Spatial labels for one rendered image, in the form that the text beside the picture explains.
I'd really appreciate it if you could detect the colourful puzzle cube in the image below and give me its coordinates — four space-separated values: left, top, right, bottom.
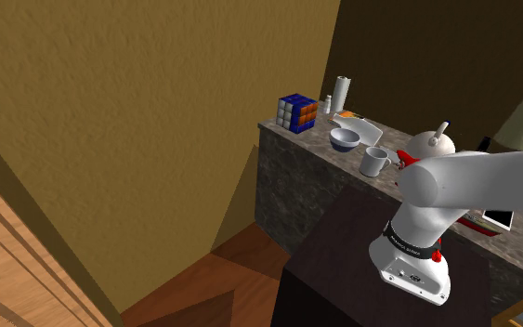
275 93 320 135

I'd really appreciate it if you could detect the white and blue bowl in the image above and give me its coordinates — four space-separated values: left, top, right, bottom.
328 127 361 153

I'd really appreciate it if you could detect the white paper towel roll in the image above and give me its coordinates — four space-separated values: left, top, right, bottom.
331 75 353 114

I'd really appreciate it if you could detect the white rectangular dish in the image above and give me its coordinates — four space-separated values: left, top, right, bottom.
331 111 385 148

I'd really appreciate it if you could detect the white mug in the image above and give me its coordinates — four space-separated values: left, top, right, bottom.
359 146 393 178

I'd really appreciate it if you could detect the dark robot stand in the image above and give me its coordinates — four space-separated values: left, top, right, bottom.
269 182 493 327

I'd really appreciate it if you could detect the red kitchen tool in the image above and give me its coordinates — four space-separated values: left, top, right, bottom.
395 149 422 171

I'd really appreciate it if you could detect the white round teapot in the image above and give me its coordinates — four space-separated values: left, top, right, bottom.
405 120 457 159

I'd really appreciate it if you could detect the red flat book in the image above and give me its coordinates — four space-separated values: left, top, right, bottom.
456 215 503 238

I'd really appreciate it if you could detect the white framed tablet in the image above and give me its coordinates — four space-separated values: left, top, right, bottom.
481 209 515 232

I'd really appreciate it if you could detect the wooden door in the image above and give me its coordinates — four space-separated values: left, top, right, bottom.
0 116 124 327

